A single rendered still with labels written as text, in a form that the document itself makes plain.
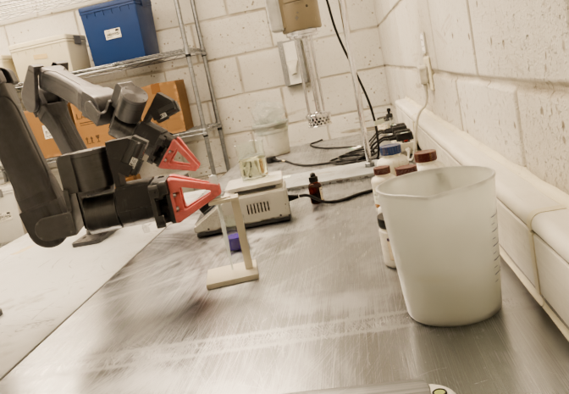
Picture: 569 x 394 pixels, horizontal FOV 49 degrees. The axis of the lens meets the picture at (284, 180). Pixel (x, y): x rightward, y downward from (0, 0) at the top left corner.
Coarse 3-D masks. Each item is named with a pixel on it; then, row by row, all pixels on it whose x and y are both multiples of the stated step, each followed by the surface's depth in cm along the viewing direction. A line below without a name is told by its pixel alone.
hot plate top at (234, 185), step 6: (270, 174) 135; (276, 174) 133; (234, 180) 136; (240, 180) 134; (258, 180) 129; (264, 180) 128; (270, 180) 126; (276, 180) 126; (282, 180) 127; (228, 186) 129; (234, 186) 128; (240, 186) 126; (246, 186) 126; (252, 186) 126; (258, 186) 126; (228, 192) 126
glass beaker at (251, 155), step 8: (240, 144) 133; (248, 144) 128; (256, 144) 129; (240, 152) 129; (248, 152) 128; (256, 152) 129; (264, 152) 131; (240, 160) 130; (248, 160) 129; (256, 160) 129; (264, 160) 130; (240, 168) 130; (248, 168) 129; (256, 168) 129; (264, 168) 130; (248, 176) 130; (256, 176) 129; (264, 176) 130
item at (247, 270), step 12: (216, 204) 94; (240, 216) 96; (240, 228) 96; (240, 240) 96; (240, 264) 100; (252, 264) 98; (216, 276) 97; (228, 276) 95; (240, 276) 94; (252, 276) 94
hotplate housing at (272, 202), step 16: (240, 192) 128; (256, 192) 126; (272, 192) 126; (224, 208) 126; (240, 208) 126; (256, 208) 126; (272, 208) 126; (288, 208) 127; (208, 224) 127; (256, 224) 127
